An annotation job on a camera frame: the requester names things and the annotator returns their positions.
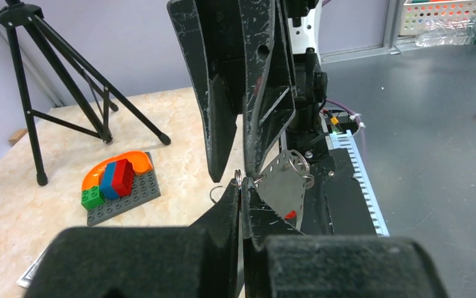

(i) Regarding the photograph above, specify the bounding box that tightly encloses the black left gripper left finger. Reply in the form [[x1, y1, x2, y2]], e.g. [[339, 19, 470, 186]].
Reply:
[[25, 180, 240, 297]]

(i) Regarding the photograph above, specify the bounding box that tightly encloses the grey lego baseplate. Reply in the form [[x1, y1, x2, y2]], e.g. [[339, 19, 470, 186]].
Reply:
[[81, 151, 161, 227]]

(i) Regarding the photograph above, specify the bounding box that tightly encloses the black tripod stand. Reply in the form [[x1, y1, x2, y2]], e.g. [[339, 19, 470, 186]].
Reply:
[[0, 1, 171, 186]]

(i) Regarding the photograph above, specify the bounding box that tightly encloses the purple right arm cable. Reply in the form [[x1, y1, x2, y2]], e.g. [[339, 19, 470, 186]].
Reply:
[[324, 98, 367, 137]]

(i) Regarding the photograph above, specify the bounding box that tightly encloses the perforated metal keyring plate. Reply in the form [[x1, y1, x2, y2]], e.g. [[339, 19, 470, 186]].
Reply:
[[209, 148, 316, 232]]

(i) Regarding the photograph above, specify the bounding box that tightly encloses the orange curved lego tube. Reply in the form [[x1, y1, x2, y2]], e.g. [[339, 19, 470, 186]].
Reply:
[[81, 150, 154, 191]]

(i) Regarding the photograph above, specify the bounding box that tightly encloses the plastic water bottle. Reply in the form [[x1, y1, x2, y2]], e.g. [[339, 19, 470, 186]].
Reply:
[[414, 14, 476, 48]]

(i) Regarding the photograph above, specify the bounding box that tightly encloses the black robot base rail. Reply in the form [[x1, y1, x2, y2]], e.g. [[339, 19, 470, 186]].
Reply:
[[285, 127, 390, 237]]

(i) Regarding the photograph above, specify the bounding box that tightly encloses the playing card deck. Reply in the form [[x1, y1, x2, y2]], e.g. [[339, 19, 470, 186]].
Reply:
[[16, 248, 48, 289]]

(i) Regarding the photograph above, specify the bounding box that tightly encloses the green lego brick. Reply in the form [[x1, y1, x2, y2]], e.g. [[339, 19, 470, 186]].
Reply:
[[81, 186, 105, 210]]

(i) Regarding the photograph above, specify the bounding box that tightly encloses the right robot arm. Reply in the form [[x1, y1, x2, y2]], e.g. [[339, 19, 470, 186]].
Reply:
[[167, 1, 327, 182]]

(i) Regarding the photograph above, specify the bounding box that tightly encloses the white perforated basket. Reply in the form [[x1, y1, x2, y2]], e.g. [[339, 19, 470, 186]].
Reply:
[[399, 0, 476, 36]]

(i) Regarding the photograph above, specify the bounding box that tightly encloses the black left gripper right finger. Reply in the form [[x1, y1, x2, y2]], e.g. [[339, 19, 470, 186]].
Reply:
[[241, 178, 448, 297]]

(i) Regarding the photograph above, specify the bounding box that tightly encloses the red lego brick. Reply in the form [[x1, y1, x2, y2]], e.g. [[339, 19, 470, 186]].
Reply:
[[111, 159, 135, 197]]

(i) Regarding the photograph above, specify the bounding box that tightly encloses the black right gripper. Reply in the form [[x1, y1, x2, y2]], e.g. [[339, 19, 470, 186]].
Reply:
[[167, 1, 321, 183]]

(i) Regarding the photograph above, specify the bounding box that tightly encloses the blue lego brick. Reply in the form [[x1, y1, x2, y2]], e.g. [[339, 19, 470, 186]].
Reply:
[[99, 161, 119, 200]]

